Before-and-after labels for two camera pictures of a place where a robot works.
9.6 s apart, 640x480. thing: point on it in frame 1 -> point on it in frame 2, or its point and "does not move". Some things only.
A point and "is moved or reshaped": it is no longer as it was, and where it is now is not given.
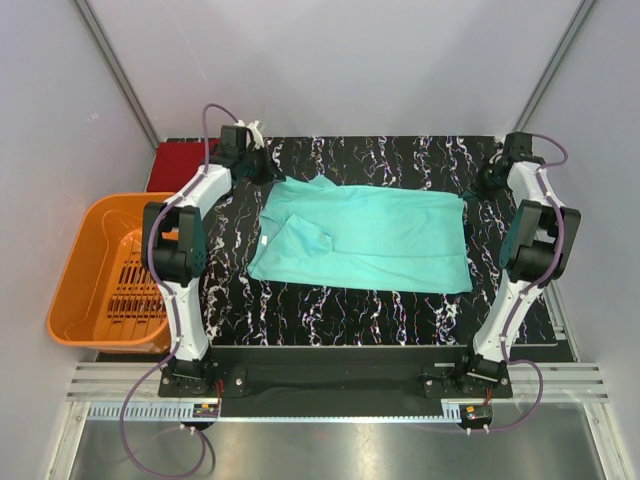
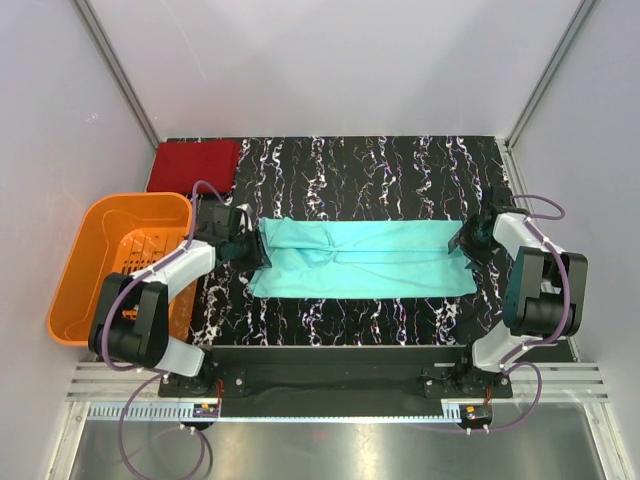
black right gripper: (482, 183) -> (465, 242)
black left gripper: (267, 166) -> (255, 247)
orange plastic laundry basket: (106, 300) does not move
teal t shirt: (385, 238) is moved or reshaped
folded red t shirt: (176, 161) does not move
